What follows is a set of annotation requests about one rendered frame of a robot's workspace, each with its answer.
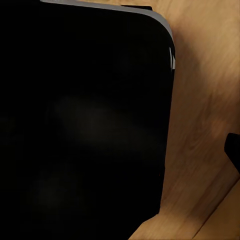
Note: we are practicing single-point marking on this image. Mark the door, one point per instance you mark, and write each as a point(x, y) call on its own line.
point(224, 223)

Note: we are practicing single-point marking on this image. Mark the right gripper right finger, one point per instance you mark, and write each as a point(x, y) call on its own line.
point(232, 149)

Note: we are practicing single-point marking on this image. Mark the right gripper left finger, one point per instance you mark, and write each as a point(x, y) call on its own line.
point(12, 149)

